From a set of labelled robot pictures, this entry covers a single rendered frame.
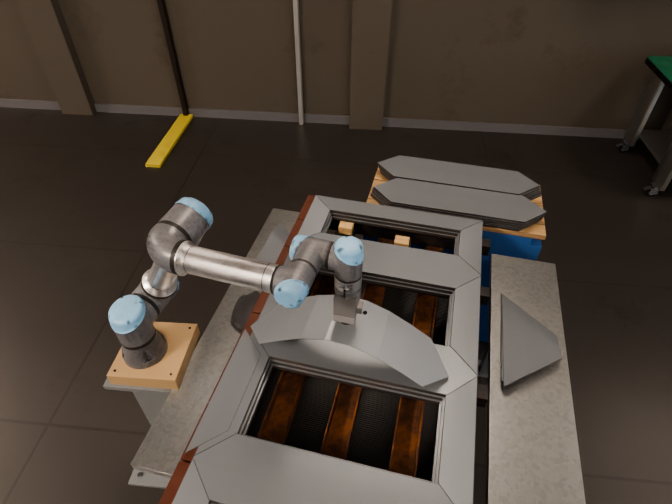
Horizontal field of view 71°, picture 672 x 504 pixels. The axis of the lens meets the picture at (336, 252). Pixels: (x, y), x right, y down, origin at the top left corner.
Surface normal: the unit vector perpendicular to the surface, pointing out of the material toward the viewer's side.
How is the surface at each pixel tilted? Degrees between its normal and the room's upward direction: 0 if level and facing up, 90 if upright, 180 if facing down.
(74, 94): 90
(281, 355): 0
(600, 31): 90
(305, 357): 0
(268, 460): 0
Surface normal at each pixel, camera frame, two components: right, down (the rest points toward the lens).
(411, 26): -0.09, 0.68
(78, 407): 0.00, -0.73
